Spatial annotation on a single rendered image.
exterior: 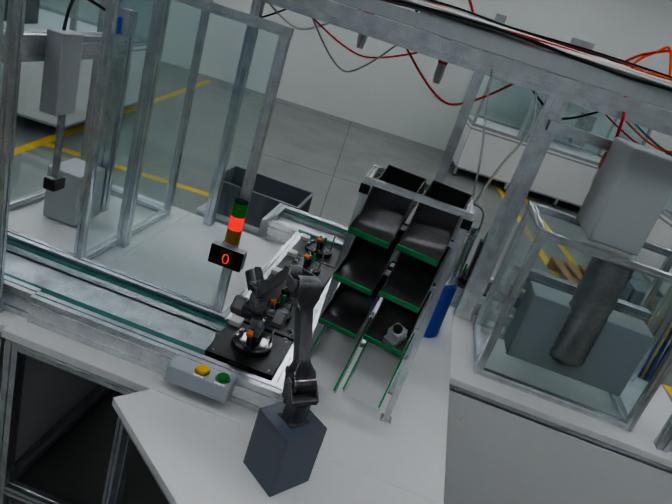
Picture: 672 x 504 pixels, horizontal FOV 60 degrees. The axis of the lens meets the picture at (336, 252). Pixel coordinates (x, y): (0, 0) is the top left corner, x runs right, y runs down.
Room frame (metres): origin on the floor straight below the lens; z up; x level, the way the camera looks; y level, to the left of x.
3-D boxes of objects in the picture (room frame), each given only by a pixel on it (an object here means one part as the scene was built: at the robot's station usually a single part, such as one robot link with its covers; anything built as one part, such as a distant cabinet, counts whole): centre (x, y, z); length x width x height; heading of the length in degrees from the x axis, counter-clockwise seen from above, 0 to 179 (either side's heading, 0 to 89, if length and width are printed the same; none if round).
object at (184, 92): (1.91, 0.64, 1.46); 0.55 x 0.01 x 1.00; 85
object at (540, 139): (2.73, -0.72, 1.56); 0.09 x 0.04 x 1.39; 85
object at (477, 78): (2.76, -0.36, 1.56); 0.04 x 0.04 x 1.39; 85
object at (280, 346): (1.72, 0.18, 0.96); 0.24 x 0.24 x 0.02; 85
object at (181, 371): (1.51, 0.28, 0.93); 0.21 x 0.07 x 0.06; 85
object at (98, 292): (1.77, 0.47, 0.91); 0.84 x 0.28 x 0.10; 85
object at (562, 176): (11.02, -2.92, 1.13); 2.86 x 1.56 x 2.25; 92
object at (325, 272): (2.46, 0.11, 1.01); 0.24 x 0.24 x 0.13; 85
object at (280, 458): (1.31, -0.03, 0.96); 0.14 x 0.14 x 0.20; 47
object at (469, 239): (2.46, -0.49, 1.32); 0.14 x 0.14 x 0.38
